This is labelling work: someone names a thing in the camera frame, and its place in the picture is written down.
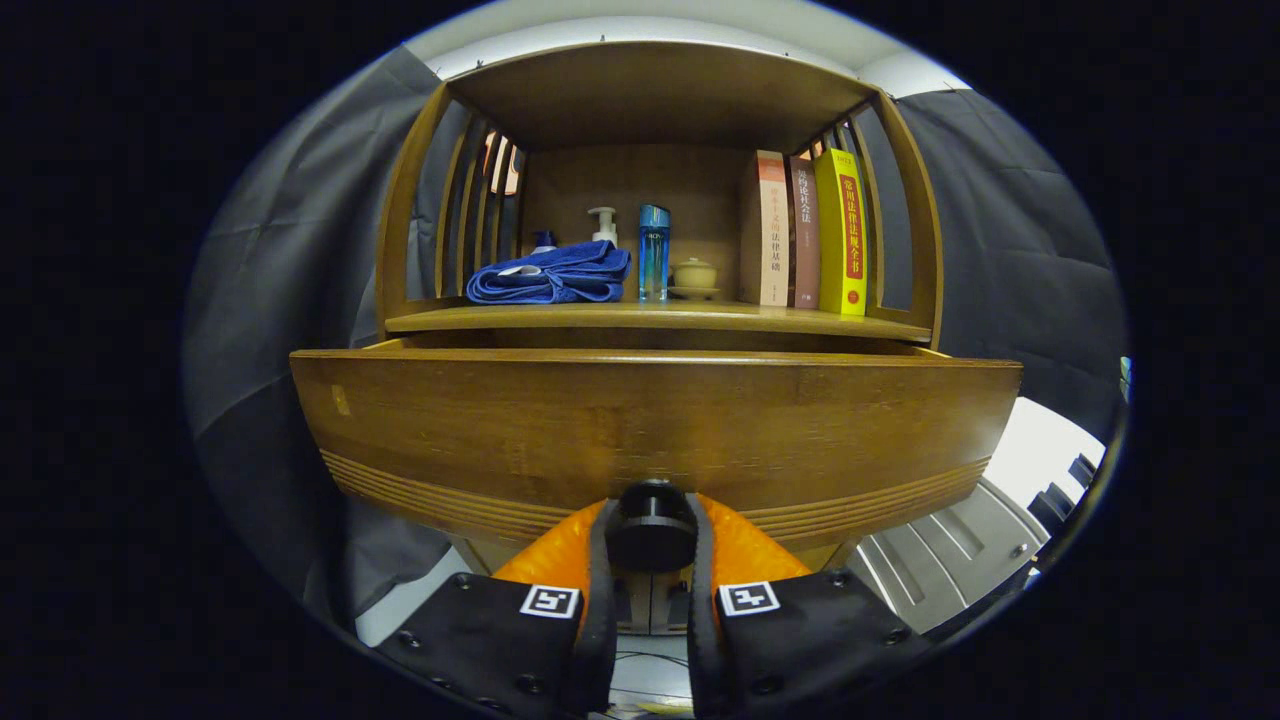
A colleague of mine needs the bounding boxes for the yellow book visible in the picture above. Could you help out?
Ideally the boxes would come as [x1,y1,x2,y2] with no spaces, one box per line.
[815,148,869,317]

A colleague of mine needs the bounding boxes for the blue glass bottle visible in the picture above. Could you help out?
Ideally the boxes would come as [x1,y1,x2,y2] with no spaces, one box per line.
[638,204,672,303]

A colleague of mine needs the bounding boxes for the blue folded towel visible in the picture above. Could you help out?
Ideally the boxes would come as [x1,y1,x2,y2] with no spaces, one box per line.
[466,240,632,305]

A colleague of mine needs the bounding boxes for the wooden cabinet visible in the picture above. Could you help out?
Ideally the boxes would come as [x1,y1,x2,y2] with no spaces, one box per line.
[375,40,946,636]

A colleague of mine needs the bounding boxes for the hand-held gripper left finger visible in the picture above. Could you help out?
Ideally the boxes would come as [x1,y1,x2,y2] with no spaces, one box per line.
[375,497,621,716]

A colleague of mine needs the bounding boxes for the beige lidded teacup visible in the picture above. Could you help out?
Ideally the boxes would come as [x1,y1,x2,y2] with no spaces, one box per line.
[668,257,721,301]

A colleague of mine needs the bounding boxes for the white table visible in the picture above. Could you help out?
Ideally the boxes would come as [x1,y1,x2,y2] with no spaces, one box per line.
[850,397,1106,636]

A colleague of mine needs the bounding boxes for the brown book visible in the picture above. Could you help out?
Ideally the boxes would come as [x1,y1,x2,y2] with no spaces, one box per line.
[785,155,823,310]

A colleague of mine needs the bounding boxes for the wooden drawer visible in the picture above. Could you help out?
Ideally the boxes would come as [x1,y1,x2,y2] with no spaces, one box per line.
[290,338,1024,573]

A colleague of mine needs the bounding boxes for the beige orange book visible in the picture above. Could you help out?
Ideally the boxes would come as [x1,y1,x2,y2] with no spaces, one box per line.
[740,150,791,307]

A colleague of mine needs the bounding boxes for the wooden countertop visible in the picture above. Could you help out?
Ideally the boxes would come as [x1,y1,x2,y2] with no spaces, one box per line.
[385,298,933,346]

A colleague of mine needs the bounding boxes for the black backdrop cloth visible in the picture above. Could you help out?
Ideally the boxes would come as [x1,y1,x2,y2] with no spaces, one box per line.
[183,45,1131,626]

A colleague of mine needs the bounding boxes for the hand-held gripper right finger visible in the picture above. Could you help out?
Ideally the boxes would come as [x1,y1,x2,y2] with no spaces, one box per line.
[685,492,936,719]

